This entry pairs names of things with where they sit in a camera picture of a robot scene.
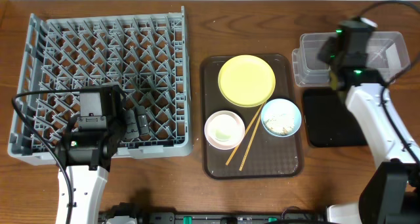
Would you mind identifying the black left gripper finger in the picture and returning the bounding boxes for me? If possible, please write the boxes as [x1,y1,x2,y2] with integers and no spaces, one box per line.
[124,110,139,140]
[135,106,149,135]

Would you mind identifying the pink white small bowl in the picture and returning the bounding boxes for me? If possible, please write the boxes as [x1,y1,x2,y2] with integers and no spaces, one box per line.
[204,110,245,150]

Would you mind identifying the light blue bowl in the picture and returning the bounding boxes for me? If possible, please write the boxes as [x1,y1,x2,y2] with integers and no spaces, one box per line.
[261,99,302,137]

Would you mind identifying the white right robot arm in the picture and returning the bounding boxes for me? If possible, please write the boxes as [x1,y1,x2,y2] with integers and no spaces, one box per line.
[318,17,419,223]

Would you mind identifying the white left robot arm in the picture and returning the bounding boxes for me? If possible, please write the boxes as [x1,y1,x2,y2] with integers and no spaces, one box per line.
[54,85,149,223]

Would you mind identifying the clear plastic waste bin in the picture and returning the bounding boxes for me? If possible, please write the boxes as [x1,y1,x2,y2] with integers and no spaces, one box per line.
[292,32,410,87]

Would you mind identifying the black rectangular waste tray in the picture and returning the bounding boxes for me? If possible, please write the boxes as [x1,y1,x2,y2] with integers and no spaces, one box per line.
[303,88,367,148]

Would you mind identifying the grey plastic dishwasher rack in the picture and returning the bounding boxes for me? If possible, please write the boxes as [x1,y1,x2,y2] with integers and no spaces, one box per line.
[18,11,193,159]

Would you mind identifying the left wooden chopstick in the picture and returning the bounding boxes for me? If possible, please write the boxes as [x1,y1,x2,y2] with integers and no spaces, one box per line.
[225,102,265,166]

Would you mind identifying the wooden chopstick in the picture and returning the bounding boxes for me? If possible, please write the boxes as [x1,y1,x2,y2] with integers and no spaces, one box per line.
[239,114,261,171]
[225,102,265,166]

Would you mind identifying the right wooden chopstick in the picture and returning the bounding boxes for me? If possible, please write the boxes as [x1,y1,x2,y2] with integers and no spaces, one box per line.
[239,114,261,171]

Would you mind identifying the yellow round plate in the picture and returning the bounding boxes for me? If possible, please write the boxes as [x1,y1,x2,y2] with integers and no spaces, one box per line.
[217,55,276,108]

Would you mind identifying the brown plastic serving tray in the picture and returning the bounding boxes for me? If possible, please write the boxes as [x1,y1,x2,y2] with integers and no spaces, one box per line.
[200,56,303,180]

